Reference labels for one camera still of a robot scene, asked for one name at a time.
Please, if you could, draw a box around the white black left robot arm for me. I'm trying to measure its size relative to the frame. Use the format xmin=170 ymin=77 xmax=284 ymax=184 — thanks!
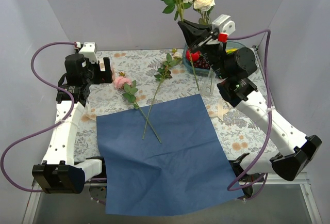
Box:
xmin=32 ymin=53 xmax=112 ymax=194

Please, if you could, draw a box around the white rose stem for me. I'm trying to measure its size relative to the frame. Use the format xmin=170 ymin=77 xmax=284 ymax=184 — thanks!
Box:
xmin=183 ymin=0 xmax=215 ymax=25

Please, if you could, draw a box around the clear glass vase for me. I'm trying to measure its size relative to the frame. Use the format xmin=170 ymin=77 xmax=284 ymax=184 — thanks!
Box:
xmin=200 ymin=69 xmax=216 ymax=97

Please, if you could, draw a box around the dark purple grapes bunch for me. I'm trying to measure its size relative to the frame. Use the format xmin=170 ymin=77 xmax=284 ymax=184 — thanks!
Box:
xmin=193 ymin=58 xmax=210 ymax=70

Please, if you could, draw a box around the aluminium frame rail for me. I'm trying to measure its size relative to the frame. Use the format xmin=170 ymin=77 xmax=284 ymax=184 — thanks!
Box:
xmin=32 ymin=172 xmax=310 ymax=186

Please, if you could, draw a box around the blue wrapping paper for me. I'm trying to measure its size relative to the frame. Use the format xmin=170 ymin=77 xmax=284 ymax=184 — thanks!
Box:
xmin=96 ymin=94 xmax=243 ymax=216

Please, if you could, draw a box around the teal plastic fruit basket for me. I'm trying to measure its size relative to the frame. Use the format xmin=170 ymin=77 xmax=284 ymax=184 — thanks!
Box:
xmin=182 ymin=41 xmax=245 ymax=76

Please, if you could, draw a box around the wrapped toilet paper roll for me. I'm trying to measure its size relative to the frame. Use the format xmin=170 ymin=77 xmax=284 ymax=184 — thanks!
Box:
xmin=100 ymin=62 xmax=116 ymax=81

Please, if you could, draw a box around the floral patterned tablecloth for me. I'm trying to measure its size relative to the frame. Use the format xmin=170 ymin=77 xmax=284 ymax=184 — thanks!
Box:
xmin=74 ymin=50 xmax=266 ymax=162

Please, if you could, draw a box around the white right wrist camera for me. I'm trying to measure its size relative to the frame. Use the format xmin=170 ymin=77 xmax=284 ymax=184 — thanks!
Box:
xmin=212 ymin=14 xmax=236 ymax=42

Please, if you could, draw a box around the red apple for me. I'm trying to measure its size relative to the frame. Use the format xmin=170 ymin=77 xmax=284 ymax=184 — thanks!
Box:
xmin=186 ymin=50 xmax=194 ymax=62

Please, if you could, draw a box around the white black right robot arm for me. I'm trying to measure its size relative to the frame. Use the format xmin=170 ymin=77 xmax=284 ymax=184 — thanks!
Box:
xmin=178 ymin=15 xmax=322 ymax=182

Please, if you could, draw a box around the green eucalyptus stem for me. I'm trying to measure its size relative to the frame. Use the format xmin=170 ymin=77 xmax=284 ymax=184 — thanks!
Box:
xmin=142 ymin=49 xmax=182 ymax=139

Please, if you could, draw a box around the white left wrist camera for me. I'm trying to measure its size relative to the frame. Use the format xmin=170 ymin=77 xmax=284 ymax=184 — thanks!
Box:
xmin=78 ymin=42 xmax=98 ymax=64

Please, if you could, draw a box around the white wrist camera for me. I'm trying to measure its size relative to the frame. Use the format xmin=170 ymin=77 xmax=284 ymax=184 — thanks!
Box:
xmin=212 ymin=14 xmax=236 ymax=42
xmin=78 ymin=42 xmax=98 ymax=64

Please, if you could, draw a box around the yellow lemon top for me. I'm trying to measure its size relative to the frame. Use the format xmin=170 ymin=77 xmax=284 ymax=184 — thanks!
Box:
xmin=226 ymin=49 xmax=238 ymax=54

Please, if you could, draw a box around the pink dragon fruit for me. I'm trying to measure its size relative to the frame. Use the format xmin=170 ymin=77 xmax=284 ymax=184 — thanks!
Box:
xmin=191 ymin=52 xmax=201 ymax=61

